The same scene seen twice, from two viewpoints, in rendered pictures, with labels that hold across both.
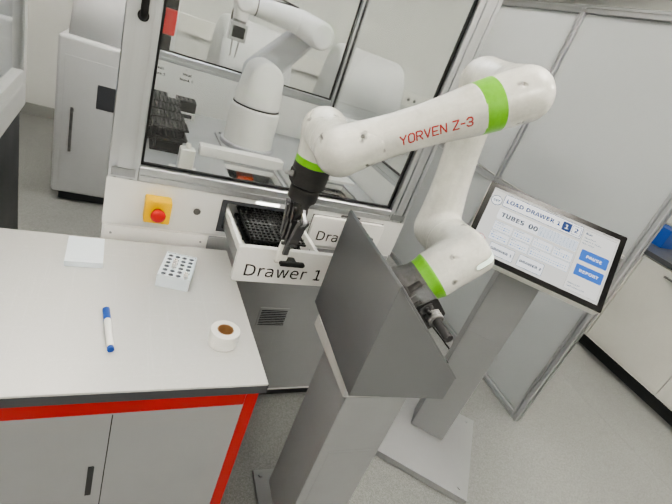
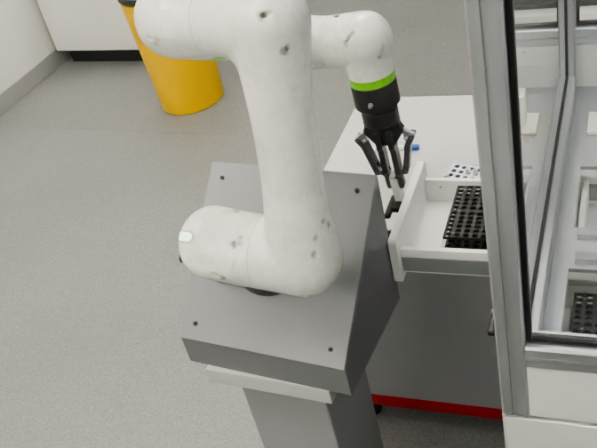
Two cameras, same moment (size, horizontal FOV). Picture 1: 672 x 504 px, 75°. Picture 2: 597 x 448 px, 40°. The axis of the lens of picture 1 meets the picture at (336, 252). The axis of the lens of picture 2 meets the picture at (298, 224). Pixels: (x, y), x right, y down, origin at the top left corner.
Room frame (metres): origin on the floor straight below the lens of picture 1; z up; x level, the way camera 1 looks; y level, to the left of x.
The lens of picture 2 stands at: (2.17, -0.81, 1.96)
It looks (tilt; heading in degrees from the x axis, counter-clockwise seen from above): 36 degrees down; 149
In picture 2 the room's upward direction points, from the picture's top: 15 degrees counter-clockwise
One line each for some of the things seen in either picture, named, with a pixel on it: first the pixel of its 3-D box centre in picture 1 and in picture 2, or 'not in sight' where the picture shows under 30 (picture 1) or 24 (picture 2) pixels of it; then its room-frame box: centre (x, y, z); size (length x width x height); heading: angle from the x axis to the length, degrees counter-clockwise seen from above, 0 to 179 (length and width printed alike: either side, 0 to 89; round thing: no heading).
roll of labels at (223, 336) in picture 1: (223, 335); not in sight; (0.82, 0.18, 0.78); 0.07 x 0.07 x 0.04
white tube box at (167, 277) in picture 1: (177, 270); (470, 180); (1.01, 0.39, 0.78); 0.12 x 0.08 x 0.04; 16
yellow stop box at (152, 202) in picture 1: (157, 210); not in sight; (1.12, 0.53, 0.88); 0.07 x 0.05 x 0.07; 122
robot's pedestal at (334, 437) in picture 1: (332, 437); (324, 443); (1.03, -0.21, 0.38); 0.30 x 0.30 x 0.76; 28
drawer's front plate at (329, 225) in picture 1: (345, 233); not in sight; (1.47, -0.01, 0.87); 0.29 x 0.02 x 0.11; 122
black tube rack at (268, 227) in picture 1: (267, 233); (505, 223); (1.25, 0.23, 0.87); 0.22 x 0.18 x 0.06; 32
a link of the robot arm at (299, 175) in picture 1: (308, 175); (376, 92); (1.03, 0.13, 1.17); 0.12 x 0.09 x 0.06; 123
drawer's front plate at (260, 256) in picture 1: (284, 266); (410, 219); (1.08, 0.12, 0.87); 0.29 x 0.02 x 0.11; 122
